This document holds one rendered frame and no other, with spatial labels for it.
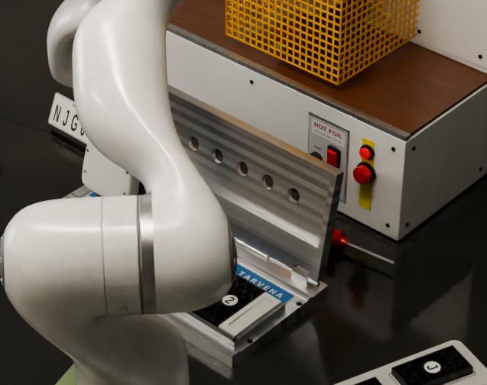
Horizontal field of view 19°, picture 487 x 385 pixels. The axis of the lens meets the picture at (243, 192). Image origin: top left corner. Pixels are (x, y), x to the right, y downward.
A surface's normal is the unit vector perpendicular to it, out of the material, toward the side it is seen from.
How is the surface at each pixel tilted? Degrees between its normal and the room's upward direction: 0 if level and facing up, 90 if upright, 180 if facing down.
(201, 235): 39
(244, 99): 90
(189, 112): 79
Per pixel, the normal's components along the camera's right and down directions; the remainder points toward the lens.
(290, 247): -0.66, 0.28
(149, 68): 0.67, -0.34
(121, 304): 0.07, 0.77
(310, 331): 0.00, -0.81
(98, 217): 0.02, -0.64
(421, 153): 0.74, 0.40
